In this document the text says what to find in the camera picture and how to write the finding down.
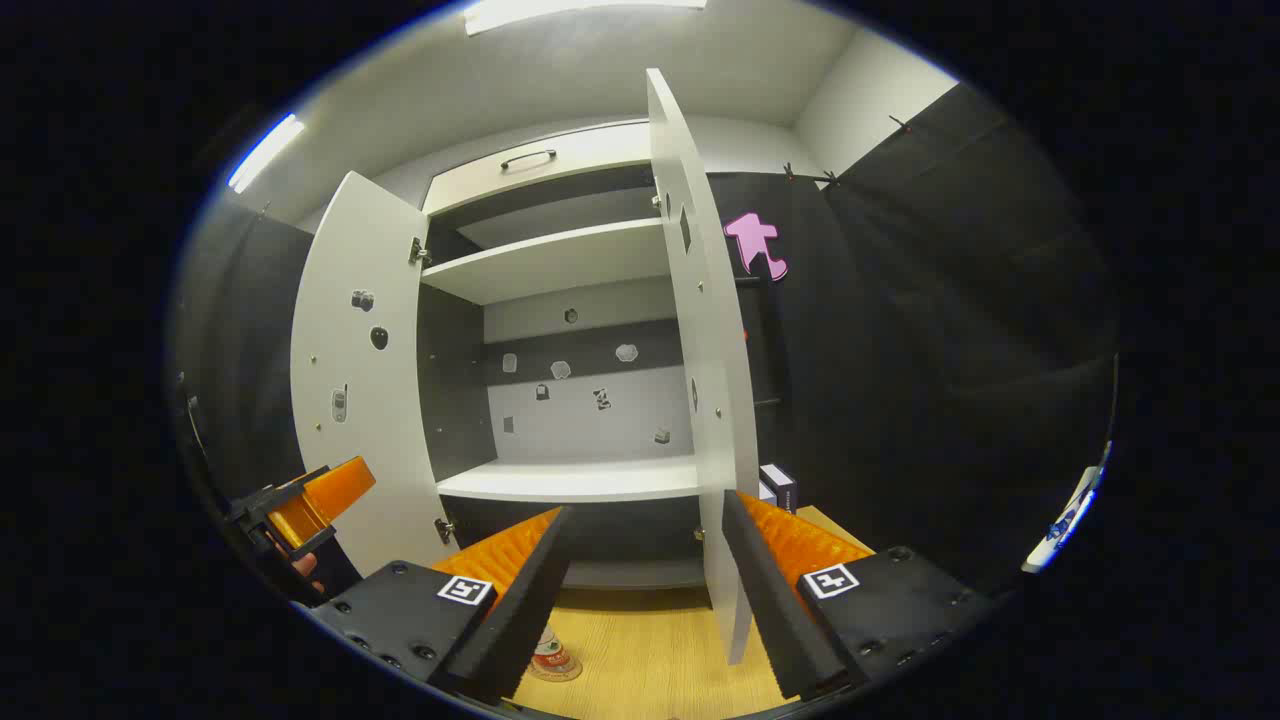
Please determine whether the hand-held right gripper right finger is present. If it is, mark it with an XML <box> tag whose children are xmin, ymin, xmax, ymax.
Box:
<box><xmin>722</xmin><ymin>488</ymin><xmax>996</xmax><ymax>701</ymax></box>

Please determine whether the white cabinet with shelves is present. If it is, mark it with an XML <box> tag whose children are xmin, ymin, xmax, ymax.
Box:
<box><xmin>415</xmin><ymin>120</ymin><xmax>713</xmax><ymax>593</ymax></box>

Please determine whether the white cabinet door cat sticker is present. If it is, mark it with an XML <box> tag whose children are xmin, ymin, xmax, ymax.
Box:
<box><xmin>645</xmin><ymin>68</ymin><xmax>761</xmax><ymax>666</ymax></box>

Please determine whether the white side table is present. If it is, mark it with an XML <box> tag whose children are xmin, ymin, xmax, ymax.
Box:
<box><xmin>1020</xmin><ymin>445</ymin><xmax>1113</xmax><ymax>575</ymax></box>

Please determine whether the dark box with white top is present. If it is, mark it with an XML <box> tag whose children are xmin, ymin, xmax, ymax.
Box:
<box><xmin>762</xmin><ymin>463</ymin><xmax>799</xmax><ymax>515</ymax></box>

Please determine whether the clear plastic bottle red label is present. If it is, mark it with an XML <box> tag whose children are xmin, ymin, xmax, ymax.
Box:
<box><xmin>532</xmin><ymin>625</ymin><xmax>581</xmax><ymax>681</ymax></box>

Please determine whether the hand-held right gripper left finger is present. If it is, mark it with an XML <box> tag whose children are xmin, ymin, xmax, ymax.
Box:
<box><xmin>305</xmin><ymin>505</ymin><xmax>576</xmax><ymax>706</ymax></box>

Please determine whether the white cabinet door camera sticker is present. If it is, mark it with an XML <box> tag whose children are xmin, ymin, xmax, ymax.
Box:
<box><xmin>290</xmin><ymin>170</ymin><xmax>453</xmax><ymax>579</ymax></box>

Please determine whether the long ceiling light panel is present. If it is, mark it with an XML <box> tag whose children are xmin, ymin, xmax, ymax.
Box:
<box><xmin>227</xmin><ymin>113</ymin><xmax>307</xmax><ymax>194</ymax></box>
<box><xmin>463</xmin><ymin>0</ymin><xmax>708</xmax><ymax>37</ymax></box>

